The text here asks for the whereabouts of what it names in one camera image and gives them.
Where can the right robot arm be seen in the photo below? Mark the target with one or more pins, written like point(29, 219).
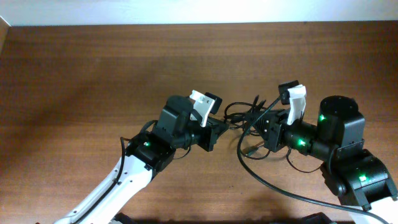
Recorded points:
point(358, 178)

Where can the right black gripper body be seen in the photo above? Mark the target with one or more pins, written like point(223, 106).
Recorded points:
point(277, 134)

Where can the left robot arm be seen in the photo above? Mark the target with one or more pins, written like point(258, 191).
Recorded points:
point(184, 121)

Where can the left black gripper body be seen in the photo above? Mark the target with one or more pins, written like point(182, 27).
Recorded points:
point(204, 134)

